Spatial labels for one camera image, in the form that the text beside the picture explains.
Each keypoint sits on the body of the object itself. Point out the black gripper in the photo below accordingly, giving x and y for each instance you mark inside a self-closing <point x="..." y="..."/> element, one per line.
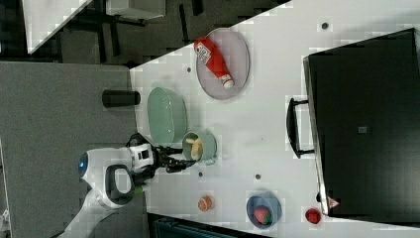
<point x="172" y="166"/>

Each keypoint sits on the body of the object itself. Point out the yellow banana toy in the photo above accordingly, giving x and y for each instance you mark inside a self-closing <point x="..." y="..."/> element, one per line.
<point x="196" y="148"/>

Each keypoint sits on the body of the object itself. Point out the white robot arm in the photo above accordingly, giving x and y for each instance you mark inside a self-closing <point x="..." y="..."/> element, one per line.
<point x="113" y="175"/>

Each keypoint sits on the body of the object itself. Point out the green mug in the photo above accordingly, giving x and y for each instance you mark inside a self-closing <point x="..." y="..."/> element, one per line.
<point x="209" y="147"/>

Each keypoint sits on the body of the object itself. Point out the green oval colander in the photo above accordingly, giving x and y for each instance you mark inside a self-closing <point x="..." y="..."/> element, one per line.
<point x="167" y="116"/>

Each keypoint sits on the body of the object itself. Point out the orange slice toy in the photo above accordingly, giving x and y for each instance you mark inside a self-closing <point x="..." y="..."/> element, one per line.
<point x="205" y="203"/>

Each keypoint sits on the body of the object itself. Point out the black cylinder holder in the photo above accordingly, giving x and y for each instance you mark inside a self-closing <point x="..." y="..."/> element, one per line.
<point x="120" y="98"/>

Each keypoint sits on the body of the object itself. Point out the blue cup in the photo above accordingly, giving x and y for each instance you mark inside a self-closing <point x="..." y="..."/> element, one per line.
<point x="267" y="199"/>

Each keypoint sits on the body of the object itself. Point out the pink strawberry toy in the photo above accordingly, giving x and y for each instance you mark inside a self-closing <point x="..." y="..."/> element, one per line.
<point x="262" y="215"/>

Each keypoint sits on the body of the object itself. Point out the red ketchup bottle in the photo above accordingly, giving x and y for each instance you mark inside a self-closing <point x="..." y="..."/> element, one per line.
<point x="209" y="54"/>

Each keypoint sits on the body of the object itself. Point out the grey round plate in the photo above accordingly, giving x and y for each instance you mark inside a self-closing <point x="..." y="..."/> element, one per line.
<point x="236" y="56"/>

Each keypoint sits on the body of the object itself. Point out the small red tomato toy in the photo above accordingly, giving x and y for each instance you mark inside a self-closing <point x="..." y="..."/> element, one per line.
<point x="313" y="215"/>

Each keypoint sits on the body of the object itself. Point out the black toaster oven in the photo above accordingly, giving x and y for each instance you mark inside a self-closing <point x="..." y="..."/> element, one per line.
<point x="364" y="111"/>

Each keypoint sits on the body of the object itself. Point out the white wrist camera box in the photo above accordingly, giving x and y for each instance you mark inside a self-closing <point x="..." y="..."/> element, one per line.
<point x="142" y="157"/>

